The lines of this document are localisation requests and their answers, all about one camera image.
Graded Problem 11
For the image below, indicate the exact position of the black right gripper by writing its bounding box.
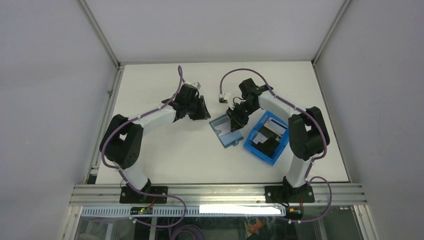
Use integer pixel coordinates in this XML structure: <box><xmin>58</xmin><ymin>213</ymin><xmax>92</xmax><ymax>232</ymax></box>
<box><xmin>225</xmin><ymin>101</ymin><xmax>259</xmax><ymax>133</ymax></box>

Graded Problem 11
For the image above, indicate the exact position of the teal leather card holder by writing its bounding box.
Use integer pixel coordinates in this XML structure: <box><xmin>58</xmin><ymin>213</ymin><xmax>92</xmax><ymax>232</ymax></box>
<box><xmin>209</xmin><ymin>114</ymin><xmax>244</xmax><ymax>149</ymax></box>

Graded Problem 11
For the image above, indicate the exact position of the blue plastic bin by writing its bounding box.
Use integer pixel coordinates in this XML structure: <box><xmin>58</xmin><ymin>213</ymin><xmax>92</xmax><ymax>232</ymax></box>
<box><xmin>243</xmin><ymin>111</ymin><xmax>289</xmax><ymax>166</ymax></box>

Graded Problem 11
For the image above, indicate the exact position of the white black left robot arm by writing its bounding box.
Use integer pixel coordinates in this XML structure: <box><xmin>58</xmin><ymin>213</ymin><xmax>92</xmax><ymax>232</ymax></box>
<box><xmin>99</xmin><ymin>82</ymin><xmax>211</xmax><ymax>203</ymax></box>

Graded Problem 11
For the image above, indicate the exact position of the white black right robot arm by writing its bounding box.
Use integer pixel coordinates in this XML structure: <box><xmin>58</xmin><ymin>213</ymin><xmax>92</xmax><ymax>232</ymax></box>
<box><xmin>226</xmin><ymin>78</ymin><xmax>330</xmax><ymax>203</ymax></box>

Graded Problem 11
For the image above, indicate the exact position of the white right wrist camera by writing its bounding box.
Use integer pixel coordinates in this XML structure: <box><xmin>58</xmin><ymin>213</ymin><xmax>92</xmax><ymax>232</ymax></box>
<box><xmin>218</xmin><ymin>92</ymin><xmax>232</xmax><ymax>104</ymax></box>

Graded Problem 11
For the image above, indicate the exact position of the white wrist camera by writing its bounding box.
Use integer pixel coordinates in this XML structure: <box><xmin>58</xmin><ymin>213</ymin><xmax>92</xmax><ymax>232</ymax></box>
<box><xmin>218</xmin><ymin>92</ymin><xmax>232</xmax><ymax>104</ymax></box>
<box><xmin>184</xmin><ymin>81</ymin><xmax>201</xmax><ymax>90</ymax></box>

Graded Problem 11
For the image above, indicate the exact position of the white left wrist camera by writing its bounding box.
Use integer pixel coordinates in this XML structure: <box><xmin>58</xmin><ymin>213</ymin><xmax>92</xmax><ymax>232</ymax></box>
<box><xmin>184</xmin><ymin>81</ymin><xmax>201</xmax><ymax>90</ymax></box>

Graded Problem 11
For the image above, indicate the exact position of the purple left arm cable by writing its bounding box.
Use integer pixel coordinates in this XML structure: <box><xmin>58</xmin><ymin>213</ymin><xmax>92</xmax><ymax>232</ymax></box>
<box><xmin>100</xmin><ymin>65</ymin><xmax>206</xmax><ymax>240</ymax></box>

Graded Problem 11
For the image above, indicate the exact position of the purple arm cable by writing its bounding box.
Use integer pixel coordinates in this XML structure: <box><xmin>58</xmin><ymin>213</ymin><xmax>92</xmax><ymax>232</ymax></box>
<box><xmin>219</xmin><ymin>68</ymin><xmax>333</xmax><ymax>223</ymax></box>
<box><xmin>100</xmin><ymin>65</ymin><xmax>206</xmax><ymax>240</ymax></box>

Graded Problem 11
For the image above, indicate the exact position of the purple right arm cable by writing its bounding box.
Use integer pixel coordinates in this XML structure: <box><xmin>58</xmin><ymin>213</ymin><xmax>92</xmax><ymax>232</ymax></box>
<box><xmin>219</xmin><ymin>68</ymin><xmax>333</xmax><ymax>223</ymax></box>

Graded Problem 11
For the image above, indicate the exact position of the white slotted cable duct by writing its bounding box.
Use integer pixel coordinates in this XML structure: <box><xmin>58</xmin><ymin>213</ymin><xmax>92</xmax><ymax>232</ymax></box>
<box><xmin>81</xmin><ymin>205</ymin><xmax>286</xmax><ymax>218</ymax></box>

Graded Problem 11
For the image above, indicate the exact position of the aluminium front mounting rail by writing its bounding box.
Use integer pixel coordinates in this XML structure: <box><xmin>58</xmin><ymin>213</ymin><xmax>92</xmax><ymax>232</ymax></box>
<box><xmin>69</xmin><ymin>183</ymin><xmax>368</xmax><ymax>206</ymax></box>

